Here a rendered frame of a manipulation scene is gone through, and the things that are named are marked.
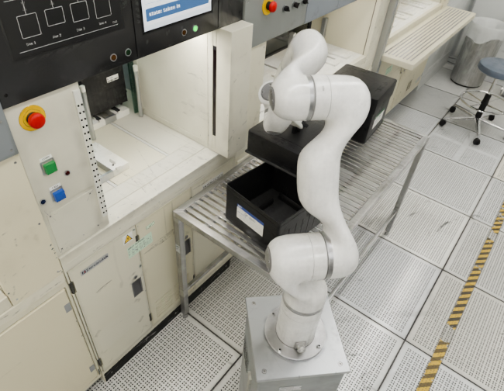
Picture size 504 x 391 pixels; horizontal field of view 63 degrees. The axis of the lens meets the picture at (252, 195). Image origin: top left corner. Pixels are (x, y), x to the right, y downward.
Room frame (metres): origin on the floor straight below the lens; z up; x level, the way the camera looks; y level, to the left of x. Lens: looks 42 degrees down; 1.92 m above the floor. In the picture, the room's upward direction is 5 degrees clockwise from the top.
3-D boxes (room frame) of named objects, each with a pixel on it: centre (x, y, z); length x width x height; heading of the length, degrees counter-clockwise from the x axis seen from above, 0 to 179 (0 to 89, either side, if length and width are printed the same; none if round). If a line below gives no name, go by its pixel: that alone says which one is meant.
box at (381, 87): (1.96, -0.49, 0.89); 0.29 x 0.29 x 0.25; 60
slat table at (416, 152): (1.54, -0.30, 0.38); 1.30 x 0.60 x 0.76; 146
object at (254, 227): (1.18, -0.09, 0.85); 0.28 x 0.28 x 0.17; 48
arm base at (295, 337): (0.69, -0.17, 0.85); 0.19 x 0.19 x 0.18
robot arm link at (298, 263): (0.68, -0.14, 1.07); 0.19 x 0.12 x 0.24; 102
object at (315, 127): (1.39, -0.16, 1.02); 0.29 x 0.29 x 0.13; 56
